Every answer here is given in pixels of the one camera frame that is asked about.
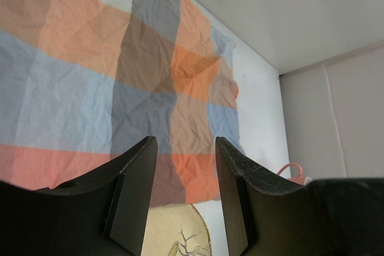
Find beige bird pattern plate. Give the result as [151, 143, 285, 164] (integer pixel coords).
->
[141, 204, 212, 256]

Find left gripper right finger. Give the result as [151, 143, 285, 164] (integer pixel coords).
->
[215, 137, 383, 255]

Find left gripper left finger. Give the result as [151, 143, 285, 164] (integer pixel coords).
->
[1, 136, 158, 255]

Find pink mug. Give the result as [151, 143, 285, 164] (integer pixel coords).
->
[277, 162, 312, 185]

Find checkered orange blue cloth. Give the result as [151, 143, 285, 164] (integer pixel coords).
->
[1, 0, 239, 206]

